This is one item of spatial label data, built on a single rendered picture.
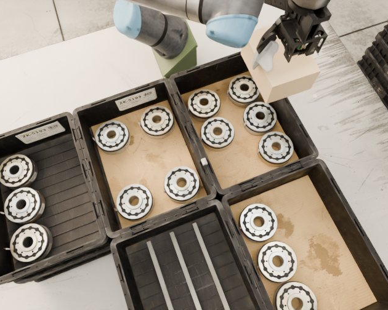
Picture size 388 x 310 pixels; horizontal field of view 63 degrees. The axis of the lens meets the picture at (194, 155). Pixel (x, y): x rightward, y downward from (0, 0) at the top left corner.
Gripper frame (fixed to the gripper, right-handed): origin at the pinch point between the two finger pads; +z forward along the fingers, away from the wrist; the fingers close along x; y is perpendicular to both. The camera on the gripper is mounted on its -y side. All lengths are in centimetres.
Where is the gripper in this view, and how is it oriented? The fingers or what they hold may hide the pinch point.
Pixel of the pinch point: (279, 57)
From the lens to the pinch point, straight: 81.9
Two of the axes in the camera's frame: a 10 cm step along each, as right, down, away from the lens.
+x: 9.4, -3.3, 1.0
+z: 0.2, 3.5, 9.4
